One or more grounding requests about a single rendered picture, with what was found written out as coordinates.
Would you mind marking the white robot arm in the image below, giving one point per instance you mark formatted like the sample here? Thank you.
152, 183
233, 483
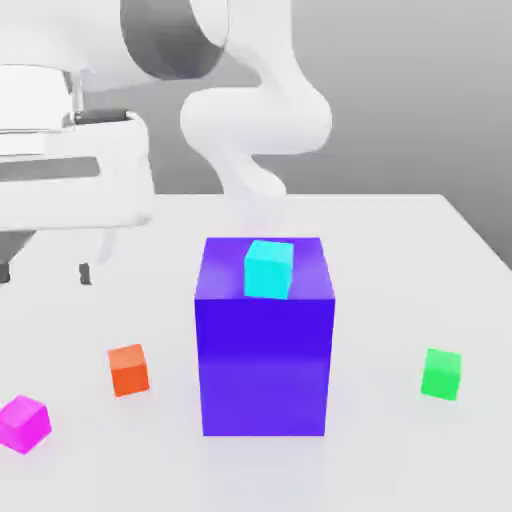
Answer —
256, 120

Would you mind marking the large purple box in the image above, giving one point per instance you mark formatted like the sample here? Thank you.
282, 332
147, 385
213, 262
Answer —
264, 368

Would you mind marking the small green cube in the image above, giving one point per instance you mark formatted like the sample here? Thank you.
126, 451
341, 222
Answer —
440, 376

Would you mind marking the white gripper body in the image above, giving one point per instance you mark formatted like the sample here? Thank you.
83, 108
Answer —
120, 192

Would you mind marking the small cyan cube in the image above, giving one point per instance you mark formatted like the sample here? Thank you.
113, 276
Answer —
267, 274

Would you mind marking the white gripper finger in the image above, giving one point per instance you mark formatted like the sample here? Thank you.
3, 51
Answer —
10, 244
107, 244

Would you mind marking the small magenta cube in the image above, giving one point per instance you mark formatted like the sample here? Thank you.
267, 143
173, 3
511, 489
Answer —
24, 426

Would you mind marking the small orange cube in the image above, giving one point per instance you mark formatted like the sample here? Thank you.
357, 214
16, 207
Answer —
128, 372

